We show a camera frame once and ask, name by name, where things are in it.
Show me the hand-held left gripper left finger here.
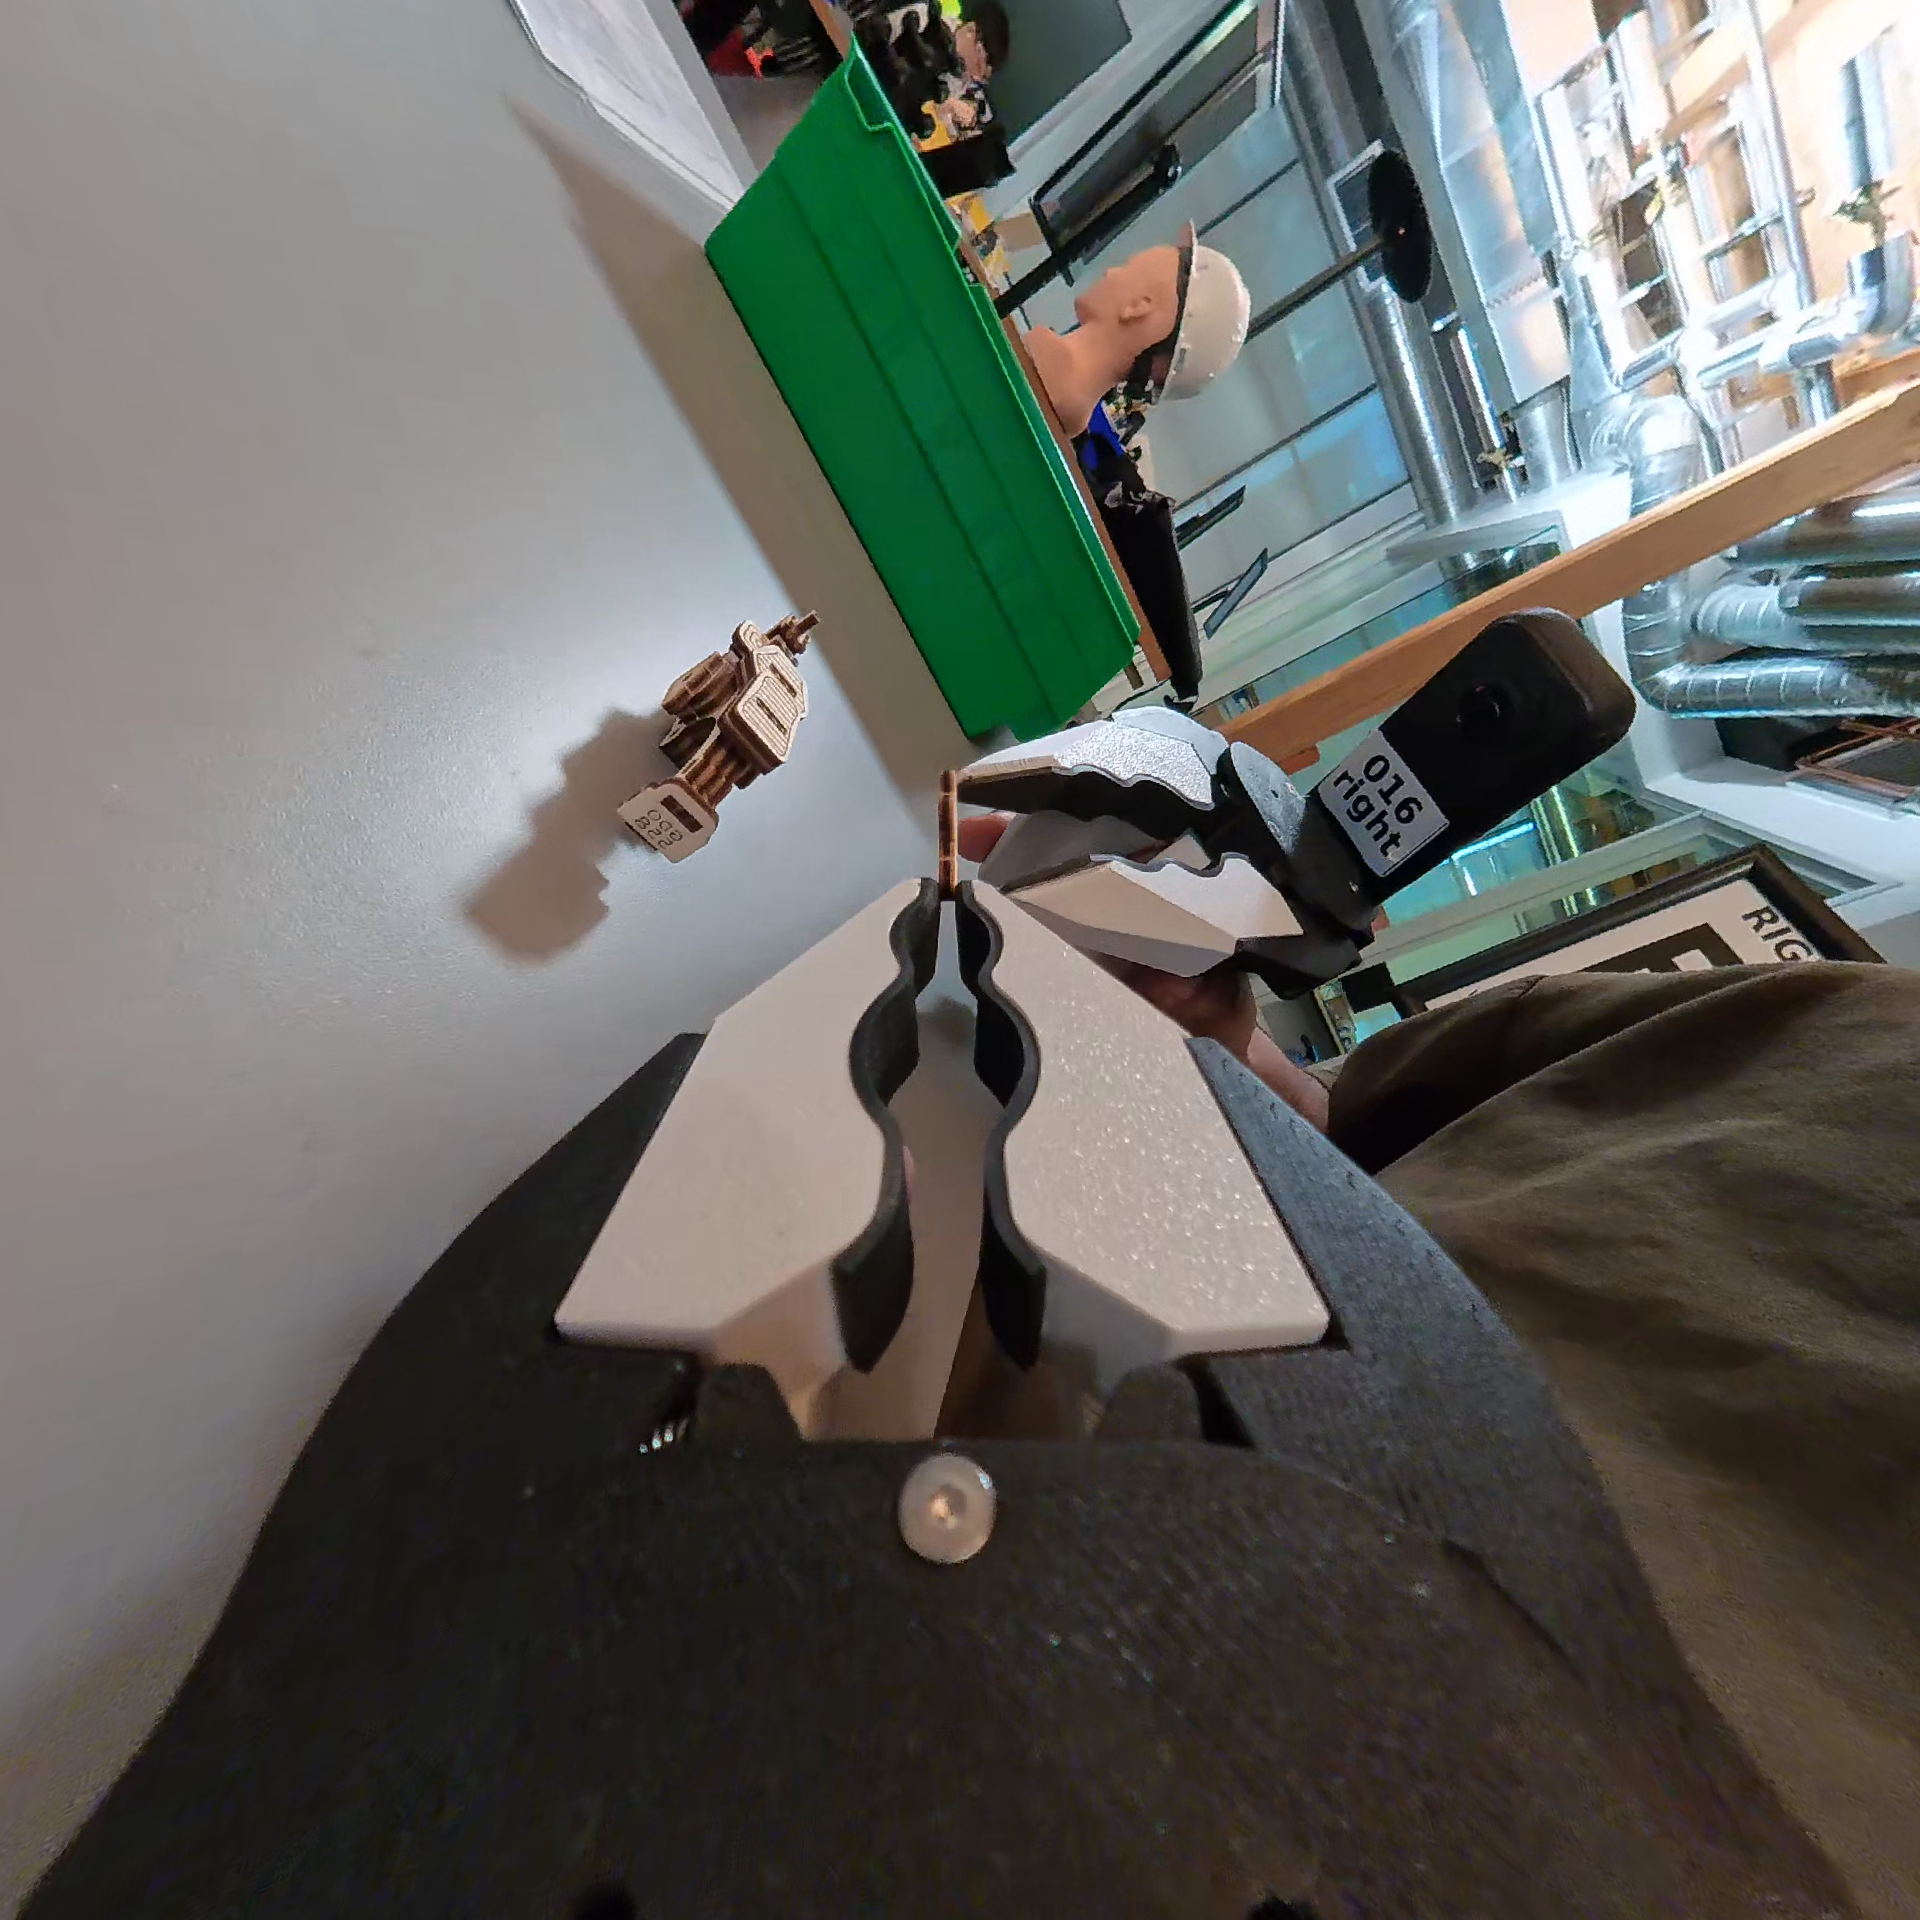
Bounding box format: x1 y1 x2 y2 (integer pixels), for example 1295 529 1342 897
551 879 922 1440

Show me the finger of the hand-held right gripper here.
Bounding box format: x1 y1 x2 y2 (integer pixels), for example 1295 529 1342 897
959 712 1248 826
992 855 1311 980

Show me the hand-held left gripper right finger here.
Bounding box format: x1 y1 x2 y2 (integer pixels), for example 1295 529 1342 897
960 882 1336 1412

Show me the person's right hand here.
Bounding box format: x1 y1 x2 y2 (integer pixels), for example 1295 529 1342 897
1131 971 1340 1136

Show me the black jacket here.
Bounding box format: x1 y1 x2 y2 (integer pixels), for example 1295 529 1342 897
1089 406 1209 707

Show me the wooden beam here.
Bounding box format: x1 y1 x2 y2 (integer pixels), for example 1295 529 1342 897
1223 422 1920 768

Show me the black framed sign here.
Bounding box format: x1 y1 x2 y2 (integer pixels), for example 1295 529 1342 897
1395 848 1883 1022

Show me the green plastic bin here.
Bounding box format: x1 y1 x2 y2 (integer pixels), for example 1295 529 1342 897
704 36 1144 742

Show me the wooden robot model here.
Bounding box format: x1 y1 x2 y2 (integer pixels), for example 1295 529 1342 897
615 608 826 873

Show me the mannequin head with white helmet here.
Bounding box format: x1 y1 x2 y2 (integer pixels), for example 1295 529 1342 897
1042 223 1256 452

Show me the person's olive brown clothing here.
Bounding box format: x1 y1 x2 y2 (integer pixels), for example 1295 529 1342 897
1328 960 1920 1920

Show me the black disc on stand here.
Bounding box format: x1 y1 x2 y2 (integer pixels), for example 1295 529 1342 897
1247 152 1433 326

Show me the black monitor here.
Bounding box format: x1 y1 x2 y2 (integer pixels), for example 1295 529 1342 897
983 0 1135 144

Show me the white paper sheet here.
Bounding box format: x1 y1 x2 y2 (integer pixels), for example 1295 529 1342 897
511 0 753 212

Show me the silver ventilation duct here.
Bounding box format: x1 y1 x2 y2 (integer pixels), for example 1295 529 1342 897
1352 0 1508 529

